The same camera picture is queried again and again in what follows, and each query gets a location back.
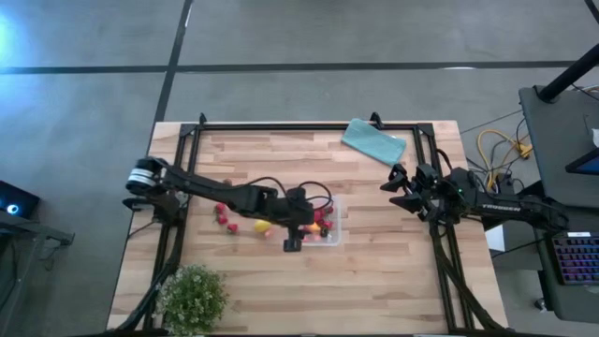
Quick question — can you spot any black backlit keyboard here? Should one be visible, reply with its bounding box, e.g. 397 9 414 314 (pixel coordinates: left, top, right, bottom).
550 231 599 286

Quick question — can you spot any dark tablet screen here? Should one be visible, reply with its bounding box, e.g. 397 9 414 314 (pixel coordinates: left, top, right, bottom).
564 148 599 177

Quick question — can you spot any teal cloth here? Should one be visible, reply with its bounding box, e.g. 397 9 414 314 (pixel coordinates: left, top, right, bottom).
341 117 408 168

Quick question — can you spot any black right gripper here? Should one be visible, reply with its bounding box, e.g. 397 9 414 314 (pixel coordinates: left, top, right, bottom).
379 163 446 222

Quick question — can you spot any yellow cable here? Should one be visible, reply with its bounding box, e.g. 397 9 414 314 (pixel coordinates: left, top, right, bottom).
475 128 533 189

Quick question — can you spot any clear plastic tupperware container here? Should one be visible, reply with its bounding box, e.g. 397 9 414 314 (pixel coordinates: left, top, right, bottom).
299 195 343 248

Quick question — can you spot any black pole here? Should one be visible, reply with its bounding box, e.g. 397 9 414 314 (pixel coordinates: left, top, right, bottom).
536 43 599 104

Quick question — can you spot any black table frame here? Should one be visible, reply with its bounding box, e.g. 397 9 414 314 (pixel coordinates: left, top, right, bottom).
111 120 504 337

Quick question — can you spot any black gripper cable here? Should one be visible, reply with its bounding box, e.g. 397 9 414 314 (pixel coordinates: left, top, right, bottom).
299 180 335 212
233 175 287 200

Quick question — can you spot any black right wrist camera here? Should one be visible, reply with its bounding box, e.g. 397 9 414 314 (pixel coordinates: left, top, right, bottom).
415 162 441 187

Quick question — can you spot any green potted plant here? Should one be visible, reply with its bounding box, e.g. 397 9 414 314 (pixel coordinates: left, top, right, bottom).
155 263 231 337

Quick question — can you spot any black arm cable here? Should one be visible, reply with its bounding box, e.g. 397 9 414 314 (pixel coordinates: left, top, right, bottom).
435 147 456 174

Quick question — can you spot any white paper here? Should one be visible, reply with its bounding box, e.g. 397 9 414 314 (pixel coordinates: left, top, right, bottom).
484 224 505 253

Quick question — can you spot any grey desk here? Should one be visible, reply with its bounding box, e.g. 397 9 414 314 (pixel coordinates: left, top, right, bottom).
518 85 599 210

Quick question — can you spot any black box with blue light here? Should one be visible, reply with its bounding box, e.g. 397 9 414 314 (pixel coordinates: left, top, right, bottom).
0 180 42 220

